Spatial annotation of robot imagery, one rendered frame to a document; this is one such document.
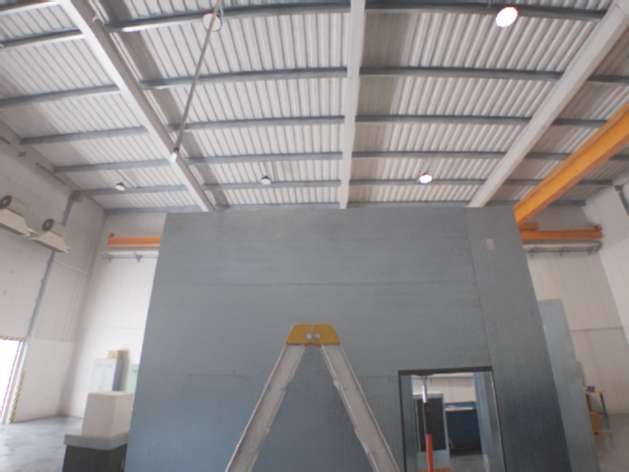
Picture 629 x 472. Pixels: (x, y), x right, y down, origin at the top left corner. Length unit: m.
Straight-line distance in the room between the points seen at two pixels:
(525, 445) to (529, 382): 0.35
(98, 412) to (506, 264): 5.55
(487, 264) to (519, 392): 0.81
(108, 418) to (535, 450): 5.19
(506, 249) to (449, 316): 0.65
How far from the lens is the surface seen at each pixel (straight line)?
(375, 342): 1.93
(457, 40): 7.67
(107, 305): 13.32
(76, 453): 5.96
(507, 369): 2.20
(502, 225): 2.44
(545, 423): 2.33
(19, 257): 11.95
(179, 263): 2.24
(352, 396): 1.20
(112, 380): 12.22
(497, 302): 2.22
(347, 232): 2.08
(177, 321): 2.15
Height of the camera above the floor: 2.19
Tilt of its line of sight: 23 degrees up
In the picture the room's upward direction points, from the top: straight up
